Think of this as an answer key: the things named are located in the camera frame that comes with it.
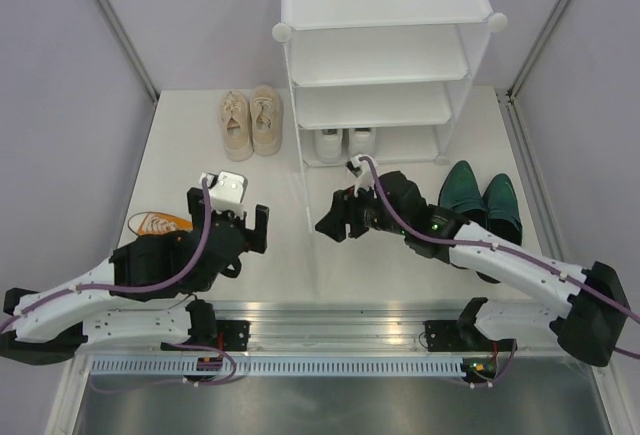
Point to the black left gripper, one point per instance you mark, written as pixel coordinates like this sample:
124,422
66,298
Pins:
257,237

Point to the white plastic shoe cabinet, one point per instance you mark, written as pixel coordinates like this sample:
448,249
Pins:
405,67

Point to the aluminium frame post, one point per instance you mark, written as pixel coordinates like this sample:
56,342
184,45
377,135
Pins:
550,25
128,49

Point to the white sneaker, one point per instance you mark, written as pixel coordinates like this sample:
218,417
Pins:
328,145
361,140

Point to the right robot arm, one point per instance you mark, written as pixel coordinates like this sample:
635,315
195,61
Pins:
585,309

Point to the beige sneaker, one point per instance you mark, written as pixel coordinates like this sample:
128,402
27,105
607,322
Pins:
235,126
266,111

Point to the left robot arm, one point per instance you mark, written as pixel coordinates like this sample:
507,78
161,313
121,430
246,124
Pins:
145,294

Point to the aluminium mounting rail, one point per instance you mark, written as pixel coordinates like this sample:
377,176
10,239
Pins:
303,329

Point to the beige sneaker left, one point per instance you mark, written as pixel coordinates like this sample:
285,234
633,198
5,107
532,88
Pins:
235,126

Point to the orange sneaker upper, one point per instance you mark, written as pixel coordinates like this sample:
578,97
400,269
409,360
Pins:
156,223

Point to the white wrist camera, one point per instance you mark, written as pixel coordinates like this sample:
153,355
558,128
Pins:
226,191
364,169

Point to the green pointed shoe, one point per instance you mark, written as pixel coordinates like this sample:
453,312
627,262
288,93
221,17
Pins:
460,194
503,217

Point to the white slotted cable duct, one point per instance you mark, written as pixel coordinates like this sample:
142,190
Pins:
446,367

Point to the clear cabinet door panel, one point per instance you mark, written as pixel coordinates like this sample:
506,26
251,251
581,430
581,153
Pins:
311,246

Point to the right aluminium frame post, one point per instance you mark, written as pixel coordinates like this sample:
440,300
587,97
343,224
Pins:
550,25

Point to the beige sneaker right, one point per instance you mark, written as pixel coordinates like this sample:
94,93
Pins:
266,111

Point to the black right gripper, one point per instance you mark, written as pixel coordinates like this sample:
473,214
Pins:
345,208

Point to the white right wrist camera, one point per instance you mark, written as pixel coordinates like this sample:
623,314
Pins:
364,169

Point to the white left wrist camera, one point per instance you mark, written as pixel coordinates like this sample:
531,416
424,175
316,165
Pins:
226,191

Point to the left aluminium frame post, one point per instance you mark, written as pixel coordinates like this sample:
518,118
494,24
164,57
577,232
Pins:
128,49

